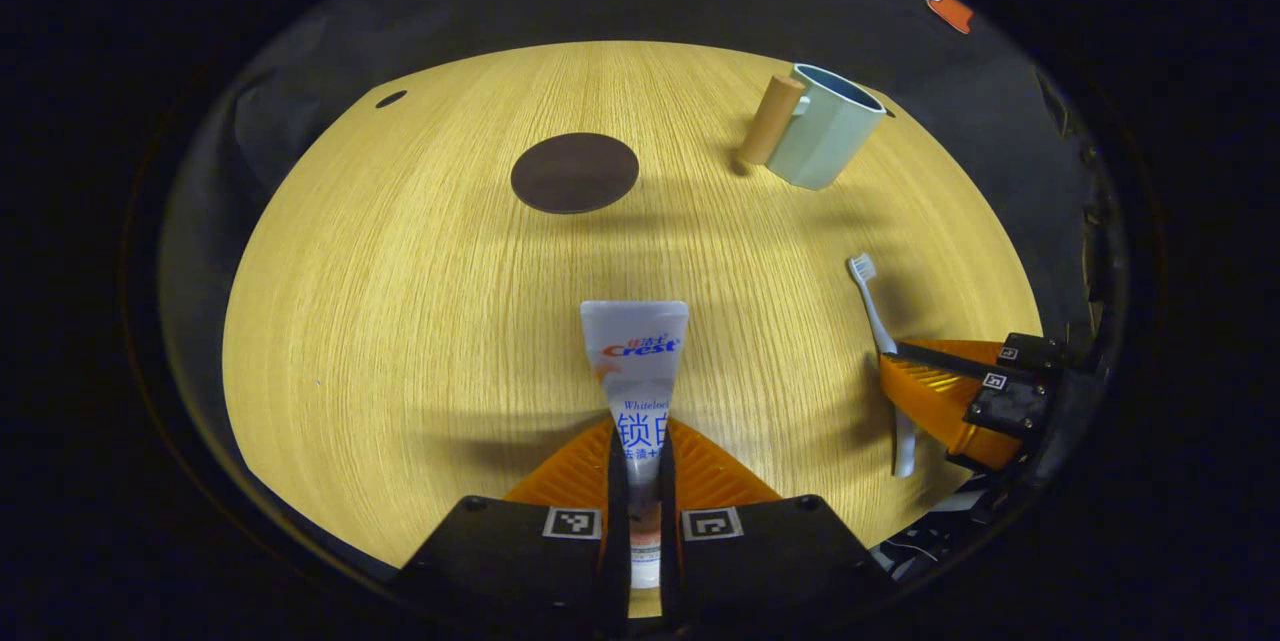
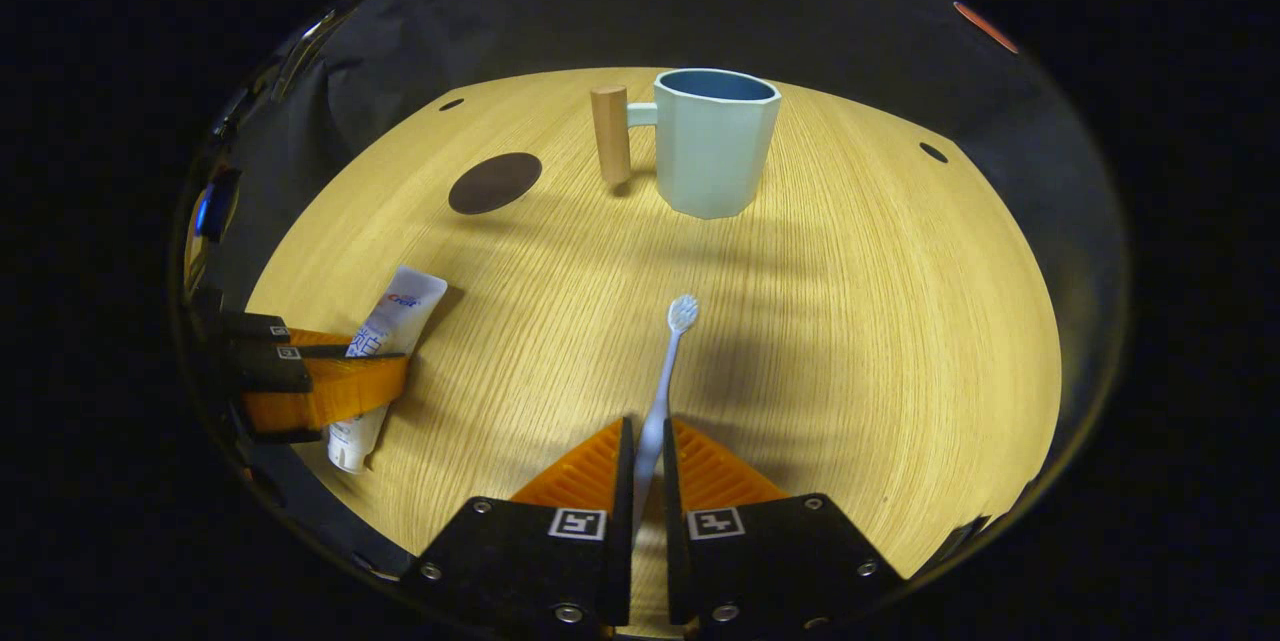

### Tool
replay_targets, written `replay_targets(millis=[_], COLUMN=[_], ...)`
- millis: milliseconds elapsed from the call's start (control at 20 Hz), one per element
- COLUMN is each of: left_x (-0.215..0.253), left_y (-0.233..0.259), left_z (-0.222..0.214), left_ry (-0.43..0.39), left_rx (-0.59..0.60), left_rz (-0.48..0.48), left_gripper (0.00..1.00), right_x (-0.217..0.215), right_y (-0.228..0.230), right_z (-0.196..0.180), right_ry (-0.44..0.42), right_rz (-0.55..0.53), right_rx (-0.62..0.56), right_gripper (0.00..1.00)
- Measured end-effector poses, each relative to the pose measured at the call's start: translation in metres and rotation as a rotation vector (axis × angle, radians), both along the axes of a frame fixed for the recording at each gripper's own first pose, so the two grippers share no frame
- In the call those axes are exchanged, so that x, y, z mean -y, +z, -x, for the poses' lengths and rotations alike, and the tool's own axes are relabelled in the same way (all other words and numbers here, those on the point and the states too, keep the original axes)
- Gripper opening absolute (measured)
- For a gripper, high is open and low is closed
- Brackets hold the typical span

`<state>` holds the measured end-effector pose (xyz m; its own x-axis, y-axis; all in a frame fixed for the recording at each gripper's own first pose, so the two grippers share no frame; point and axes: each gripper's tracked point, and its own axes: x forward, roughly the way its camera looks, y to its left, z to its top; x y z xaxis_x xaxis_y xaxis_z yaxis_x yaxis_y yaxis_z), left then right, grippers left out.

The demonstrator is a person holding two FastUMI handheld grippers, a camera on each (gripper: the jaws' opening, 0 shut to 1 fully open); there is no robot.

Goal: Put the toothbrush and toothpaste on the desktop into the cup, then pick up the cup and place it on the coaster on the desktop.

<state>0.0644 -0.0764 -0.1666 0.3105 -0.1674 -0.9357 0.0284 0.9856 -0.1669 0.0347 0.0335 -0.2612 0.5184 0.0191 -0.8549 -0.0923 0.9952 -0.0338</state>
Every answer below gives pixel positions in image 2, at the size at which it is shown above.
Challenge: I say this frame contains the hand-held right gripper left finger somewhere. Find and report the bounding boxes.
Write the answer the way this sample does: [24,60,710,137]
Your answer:
[400,416,636,637]

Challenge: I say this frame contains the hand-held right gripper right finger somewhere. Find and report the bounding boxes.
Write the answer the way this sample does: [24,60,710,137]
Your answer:
[662,418,906,637]

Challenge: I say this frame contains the white toothpaste tube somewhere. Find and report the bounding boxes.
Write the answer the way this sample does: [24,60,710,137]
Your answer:
[327,265,449,475]

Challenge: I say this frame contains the white toothbrush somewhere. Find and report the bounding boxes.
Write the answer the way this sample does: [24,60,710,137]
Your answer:
[632,294,700,532]

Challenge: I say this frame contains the light blue cup wooden handle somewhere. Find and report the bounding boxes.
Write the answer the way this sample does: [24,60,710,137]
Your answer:
[590,68,783,220]

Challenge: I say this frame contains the wooden desktop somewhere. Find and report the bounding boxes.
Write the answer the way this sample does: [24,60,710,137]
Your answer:
[245,68,1063,637]

